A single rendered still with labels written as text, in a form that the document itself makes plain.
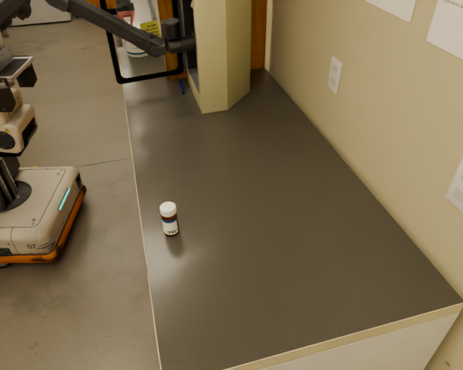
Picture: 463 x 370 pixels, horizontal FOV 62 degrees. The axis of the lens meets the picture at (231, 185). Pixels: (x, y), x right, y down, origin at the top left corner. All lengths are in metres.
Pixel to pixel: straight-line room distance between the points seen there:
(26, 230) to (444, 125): 1.95
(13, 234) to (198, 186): 1.31
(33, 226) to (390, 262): 1.78
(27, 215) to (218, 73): 1.35
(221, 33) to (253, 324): 1.02
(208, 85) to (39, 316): 1.42
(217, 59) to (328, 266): 0.89
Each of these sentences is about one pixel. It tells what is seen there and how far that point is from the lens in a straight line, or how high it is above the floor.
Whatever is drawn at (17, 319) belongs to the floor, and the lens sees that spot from 2.30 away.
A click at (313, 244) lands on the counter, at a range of 1.07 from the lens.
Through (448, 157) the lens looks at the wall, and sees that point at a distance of 1.04.
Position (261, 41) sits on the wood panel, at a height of 1.07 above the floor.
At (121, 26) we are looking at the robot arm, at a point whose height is 1.27.
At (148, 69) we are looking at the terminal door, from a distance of 1.82.
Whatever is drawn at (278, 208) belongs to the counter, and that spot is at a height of 0.94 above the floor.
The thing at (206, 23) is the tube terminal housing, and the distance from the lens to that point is 1.49.
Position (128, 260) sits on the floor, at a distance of 2.32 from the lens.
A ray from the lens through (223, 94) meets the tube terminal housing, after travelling 1.61.
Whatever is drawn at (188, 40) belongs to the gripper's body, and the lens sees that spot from 1.63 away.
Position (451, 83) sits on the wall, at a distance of 1.01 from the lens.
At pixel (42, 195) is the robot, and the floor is 0.28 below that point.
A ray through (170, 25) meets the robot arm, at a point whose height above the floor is 1.27.
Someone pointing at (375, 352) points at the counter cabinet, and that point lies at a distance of 1.07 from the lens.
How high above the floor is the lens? 1.73
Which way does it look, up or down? 39 degrees down
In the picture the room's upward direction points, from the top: 1 degrees counter-clockwise
